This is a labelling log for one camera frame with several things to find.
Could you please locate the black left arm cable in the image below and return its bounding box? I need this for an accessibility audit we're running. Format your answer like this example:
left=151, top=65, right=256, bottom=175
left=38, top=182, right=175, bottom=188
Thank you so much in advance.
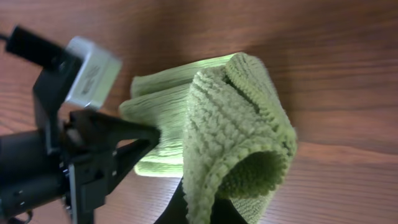
left=0, top=25, right=68, bottom=69

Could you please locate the light green microfiber cloth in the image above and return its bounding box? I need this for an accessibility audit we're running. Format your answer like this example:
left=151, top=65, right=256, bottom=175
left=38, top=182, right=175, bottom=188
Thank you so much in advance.
left=119, top=52, right=297, bottom=223

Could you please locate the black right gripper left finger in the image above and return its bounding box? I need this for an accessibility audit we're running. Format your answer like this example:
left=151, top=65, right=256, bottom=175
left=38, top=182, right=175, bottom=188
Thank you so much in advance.
left=154, top=179, right=188, bottom=224

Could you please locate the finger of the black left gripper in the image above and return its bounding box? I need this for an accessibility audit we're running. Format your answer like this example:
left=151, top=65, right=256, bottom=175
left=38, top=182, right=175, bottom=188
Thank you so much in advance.
left=111, top=139, right=155, bottom=187

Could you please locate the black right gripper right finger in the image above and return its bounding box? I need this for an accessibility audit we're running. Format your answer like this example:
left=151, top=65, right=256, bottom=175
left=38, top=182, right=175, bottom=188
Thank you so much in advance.
left=211, top=198, right=248, bottom=224

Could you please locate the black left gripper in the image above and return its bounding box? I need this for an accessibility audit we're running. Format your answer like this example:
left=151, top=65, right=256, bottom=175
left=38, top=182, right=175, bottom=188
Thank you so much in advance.
left=1, top=52, right=160, bottom=223

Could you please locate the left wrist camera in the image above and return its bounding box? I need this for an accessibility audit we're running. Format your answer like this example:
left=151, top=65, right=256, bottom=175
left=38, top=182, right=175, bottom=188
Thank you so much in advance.
left=65, top=36, right=122, bottom=110

